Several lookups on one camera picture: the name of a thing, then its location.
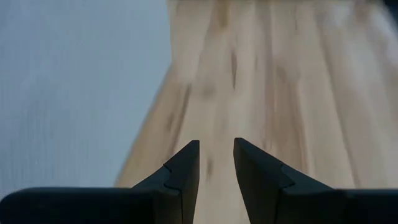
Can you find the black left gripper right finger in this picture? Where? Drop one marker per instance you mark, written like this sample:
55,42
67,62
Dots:
267,193

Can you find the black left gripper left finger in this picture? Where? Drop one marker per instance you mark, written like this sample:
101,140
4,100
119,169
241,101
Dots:
174,196

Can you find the white plastic laundry basket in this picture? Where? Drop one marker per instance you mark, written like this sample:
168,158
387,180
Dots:
62,93

